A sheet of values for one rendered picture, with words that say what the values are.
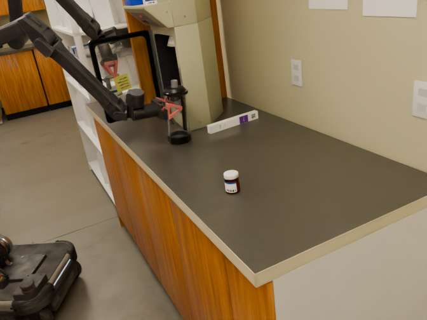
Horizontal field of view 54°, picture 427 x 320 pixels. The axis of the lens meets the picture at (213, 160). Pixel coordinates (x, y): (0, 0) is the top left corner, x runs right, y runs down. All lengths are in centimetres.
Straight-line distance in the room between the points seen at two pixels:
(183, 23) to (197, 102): 35
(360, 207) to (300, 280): 29
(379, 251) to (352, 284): 12
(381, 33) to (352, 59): 16
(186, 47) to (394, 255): 117
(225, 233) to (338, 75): 82
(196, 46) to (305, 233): 106
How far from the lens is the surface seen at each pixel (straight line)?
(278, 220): 121
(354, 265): 125
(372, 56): 156
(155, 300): 247
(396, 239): 133
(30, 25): 167
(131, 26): 220
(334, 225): 119
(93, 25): 215
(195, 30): 191
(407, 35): 146
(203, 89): 196
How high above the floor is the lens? 159
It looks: 24 degrees down
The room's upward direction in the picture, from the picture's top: 8 degrees counter-clockwise
